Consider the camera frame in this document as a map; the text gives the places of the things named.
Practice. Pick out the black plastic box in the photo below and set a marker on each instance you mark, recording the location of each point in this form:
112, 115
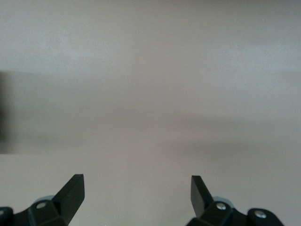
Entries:
4, 106

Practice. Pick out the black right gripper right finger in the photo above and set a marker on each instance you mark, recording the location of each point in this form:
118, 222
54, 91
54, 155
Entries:
202, 202

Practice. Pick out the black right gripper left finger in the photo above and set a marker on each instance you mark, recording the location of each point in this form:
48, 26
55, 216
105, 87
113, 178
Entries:
68, 200

